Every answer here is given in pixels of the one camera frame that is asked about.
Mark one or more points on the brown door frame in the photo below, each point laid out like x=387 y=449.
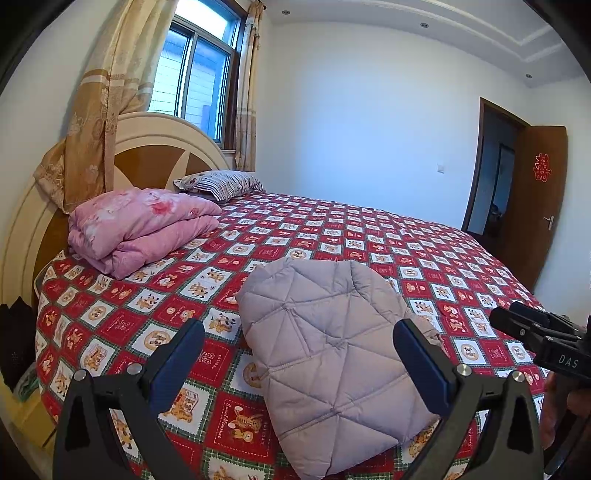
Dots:
x=478 y=161

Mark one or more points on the red paper door decoration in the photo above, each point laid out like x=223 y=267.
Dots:
x=542 y=166

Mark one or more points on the window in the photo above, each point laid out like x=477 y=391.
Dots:
x=203 y=83

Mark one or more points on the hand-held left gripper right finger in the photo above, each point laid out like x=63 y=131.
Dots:
x=422 y=369

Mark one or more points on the brown wooden door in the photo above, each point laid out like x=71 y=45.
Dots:
x=531 y=230

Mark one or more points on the person's right hand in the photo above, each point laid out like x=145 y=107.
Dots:
x=550 y=410

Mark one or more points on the green printed cloth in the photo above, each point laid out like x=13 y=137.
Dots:
x=27 y=385

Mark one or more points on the dark cloth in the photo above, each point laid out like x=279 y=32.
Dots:
x=14 y=341

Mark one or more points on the narrow beige floral curtain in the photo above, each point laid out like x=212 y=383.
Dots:
x=247 y=115

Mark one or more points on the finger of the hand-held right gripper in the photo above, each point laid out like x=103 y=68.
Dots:
x=545 y=316
x=515 y=323

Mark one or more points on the striped pillow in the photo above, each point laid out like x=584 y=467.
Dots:
x=221 y=182

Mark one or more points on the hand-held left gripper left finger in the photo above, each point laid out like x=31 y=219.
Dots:
x=178 y=364

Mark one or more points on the cream and brown headboard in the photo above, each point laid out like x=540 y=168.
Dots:
x=147 y=129

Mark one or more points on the folded pink floral quilt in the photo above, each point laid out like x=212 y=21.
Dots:
x=138 y=226

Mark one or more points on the quilted puffer jacket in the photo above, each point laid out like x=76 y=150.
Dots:
x=332 y=360

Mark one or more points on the red patchwork printed bedspread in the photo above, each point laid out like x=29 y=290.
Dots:
x=369 y=240

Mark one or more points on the wide beige floral curtain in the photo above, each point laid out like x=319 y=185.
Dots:
x=106 y=92

